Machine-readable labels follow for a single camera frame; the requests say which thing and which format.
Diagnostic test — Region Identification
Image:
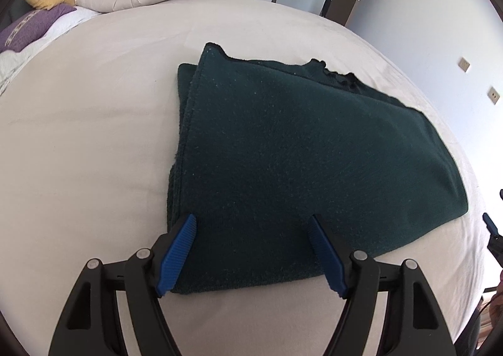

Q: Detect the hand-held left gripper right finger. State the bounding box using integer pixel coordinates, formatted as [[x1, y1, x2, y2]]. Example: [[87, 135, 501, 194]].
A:
[[308, 214, 459, 356]]

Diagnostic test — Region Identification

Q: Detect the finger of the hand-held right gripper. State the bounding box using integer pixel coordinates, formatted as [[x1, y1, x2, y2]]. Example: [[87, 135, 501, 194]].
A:
[[482, 212, 503, 267]]

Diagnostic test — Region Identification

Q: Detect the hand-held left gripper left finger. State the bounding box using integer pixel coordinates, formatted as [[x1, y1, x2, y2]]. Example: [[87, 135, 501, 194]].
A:
[[48, 214, 198, 356]]

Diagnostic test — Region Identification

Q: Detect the dark green sweater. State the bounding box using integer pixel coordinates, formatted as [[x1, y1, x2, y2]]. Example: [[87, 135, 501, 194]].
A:
[[167, 42, 471, 296]]

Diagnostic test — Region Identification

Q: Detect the bed with beige sheet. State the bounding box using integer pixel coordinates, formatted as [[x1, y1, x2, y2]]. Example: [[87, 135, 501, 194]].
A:
[[0, 0, 496, 356]]

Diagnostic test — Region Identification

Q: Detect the purple patterned pillow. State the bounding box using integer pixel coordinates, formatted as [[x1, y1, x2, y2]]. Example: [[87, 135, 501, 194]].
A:
[[0, 3, 78, 53]]

